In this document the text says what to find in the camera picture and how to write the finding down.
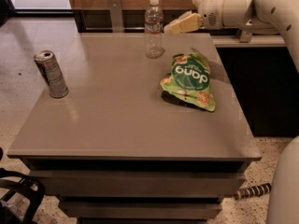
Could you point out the green dang chips bag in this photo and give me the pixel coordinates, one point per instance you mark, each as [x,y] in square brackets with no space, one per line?
[189,80]

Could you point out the white power strip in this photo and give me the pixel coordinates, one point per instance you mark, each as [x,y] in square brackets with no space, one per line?
[253,191]

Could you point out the black chair base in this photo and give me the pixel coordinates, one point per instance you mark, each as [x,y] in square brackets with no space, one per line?
[20,197]

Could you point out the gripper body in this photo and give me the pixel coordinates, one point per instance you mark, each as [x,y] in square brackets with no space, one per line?
[211,12]

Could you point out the grey drawer cabinet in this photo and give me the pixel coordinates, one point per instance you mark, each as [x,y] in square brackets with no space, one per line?
[114,152]

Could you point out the clear plastic water bottle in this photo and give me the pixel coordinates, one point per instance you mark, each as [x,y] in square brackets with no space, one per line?
[153,29]

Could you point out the metal bracket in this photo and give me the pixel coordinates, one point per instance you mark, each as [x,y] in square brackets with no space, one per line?
[115,10]
[243,36]

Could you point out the silver redbull can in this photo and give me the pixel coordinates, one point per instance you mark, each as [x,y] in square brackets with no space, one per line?
[50,70]

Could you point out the left metal bracket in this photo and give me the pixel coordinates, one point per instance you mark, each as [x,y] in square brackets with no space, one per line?
[115,10]

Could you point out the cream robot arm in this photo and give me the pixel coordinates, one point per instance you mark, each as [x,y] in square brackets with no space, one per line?
[266,17]

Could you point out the right metal bracket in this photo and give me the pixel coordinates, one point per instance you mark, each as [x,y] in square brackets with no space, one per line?
[243,36]

